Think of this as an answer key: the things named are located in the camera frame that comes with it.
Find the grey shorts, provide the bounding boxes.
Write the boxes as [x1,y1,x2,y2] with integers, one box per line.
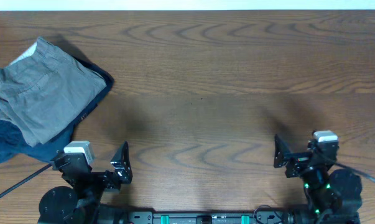
[0,37,106,147]

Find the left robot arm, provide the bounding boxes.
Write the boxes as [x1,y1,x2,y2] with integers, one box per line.
[38,141,133,223]

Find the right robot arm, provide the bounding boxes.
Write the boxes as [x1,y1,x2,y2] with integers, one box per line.
[274,130,362,223]

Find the folded navy blue shorts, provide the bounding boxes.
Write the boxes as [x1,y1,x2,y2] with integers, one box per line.
[0,59,114,163]

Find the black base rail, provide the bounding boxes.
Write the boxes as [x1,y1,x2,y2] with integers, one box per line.
[96,203,361,224]

